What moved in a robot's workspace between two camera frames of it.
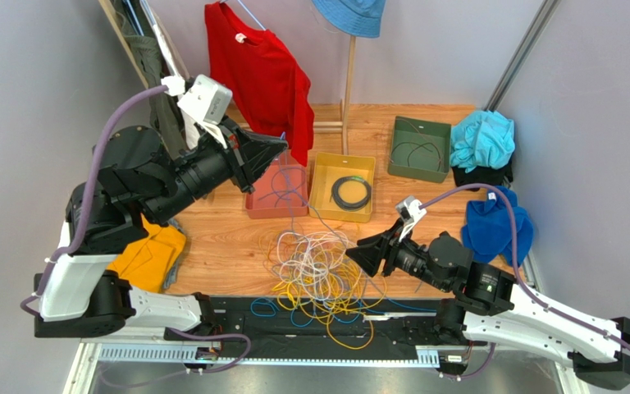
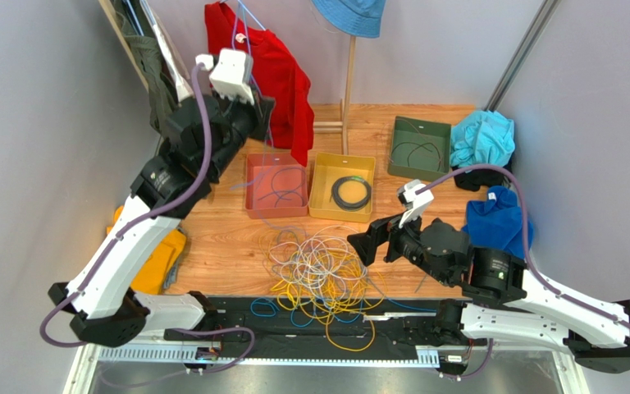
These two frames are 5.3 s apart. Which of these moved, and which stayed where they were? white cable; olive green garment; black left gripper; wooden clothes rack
Moved: black left gripper
Stayed: olive green garment; white cable; wooden clothes rack
